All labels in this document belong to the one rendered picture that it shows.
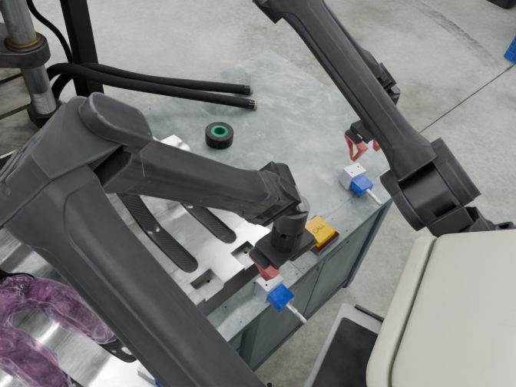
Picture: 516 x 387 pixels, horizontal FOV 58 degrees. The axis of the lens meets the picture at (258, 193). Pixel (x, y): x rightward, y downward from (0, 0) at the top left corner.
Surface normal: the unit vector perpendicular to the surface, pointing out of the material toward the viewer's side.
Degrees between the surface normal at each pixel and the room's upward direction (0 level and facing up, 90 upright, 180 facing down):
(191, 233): 3
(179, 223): 1
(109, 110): 46
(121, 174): 102
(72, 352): 29
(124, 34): 0
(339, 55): 62
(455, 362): 42
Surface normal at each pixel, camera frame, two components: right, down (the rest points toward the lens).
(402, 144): -0.22, 0.33
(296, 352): 0.10, -0.65
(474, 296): -0.52, -0.76
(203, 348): 0.75, -0.53
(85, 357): 0.47, -0.40
